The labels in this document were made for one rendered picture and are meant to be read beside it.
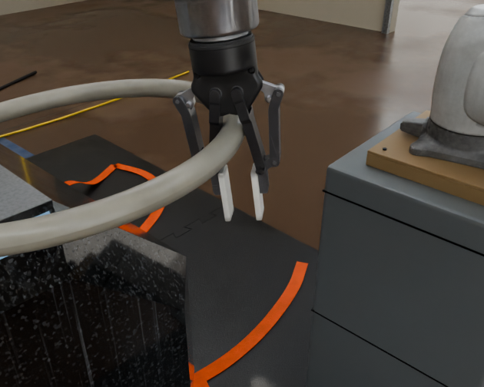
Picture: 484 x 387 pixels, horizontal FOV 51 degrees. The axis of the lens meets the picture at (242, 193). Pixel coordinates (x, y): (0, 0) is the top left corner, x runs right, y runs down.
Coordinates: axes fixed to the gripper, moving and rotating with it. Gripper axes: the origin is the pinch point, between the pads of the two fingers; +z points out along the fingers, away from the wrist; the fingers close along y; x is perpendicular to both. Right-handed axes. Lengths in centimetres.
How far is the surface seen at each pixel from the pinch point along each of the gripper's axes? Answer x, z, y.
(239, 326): -70, 88, 22
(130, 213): 18.8, -8.4, 6.8
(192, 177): 13.0, -9.0, 2.1
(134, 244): -16.3, 18.5, 24.5
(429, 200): -26.8, 17.3, -28.7
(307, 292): -90, 90, 0
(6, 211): -2.4, 2.9, 36.5
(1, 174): -12.8, 1.6, 43.2
